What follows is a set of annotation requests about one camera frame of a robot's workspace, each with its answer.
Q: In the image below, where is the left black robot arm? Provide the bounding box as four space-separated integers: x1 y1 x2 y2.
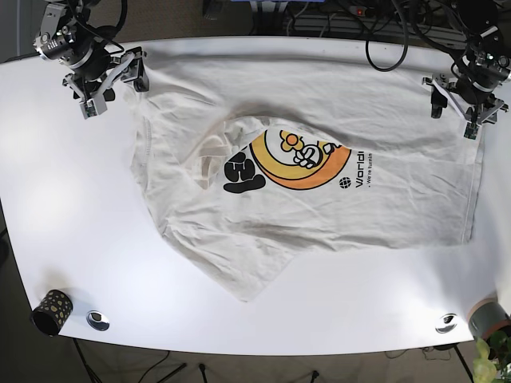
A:
365 1 510 140

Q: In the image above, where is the black gold-dotted cup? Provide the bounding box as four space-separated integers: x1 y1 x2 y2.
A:
30 290 73 337

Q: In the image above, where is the grey plant pot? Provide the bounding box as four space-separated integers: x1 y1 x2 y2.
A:
467 298 510 341

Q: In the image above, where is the cream graphic print T-shirt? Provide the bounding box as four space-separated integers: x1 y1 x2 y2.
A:
125 43 484 302

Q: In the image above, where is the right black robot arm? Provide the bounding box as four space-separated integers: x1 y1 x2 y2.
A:
34 1 149 119

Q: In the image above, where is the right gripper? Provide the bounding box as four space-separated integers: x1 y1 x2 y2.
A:
62 46 149 120

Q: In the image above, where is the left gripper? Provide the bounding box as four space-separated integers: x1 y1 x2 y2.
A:
422 73 509 140

